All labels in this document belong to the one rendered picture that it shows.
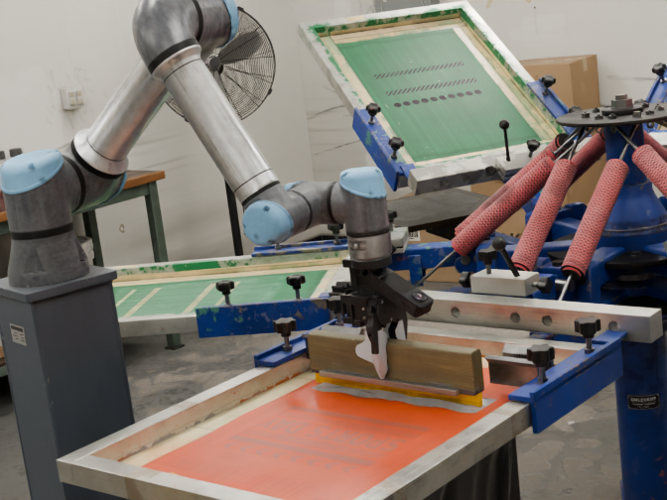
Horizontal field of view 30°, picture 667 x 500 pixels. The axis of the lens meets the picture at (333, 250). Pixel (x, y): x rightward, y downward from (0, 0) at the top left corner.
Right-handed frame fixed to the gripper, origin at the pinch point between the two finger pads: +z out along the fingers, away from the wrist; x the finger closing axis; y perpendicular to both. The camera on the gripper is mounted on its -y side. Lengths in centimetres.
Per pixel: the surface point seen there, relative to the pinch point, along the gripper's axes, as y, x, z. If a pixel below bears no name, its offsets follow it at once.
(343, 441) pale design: -5.1, 21.1, 5.0
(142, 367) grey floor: 312, -204, 102
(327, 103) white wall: 361, -421, 8
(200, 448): 16.1, 32.8, 5.1
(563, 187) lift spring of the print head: 4, -71, -18
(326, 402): 10.0, 7.3, 5.1
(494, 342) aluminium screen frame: -6.5, -23.0, 1.7
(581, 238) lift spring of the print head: -7, -58, -10
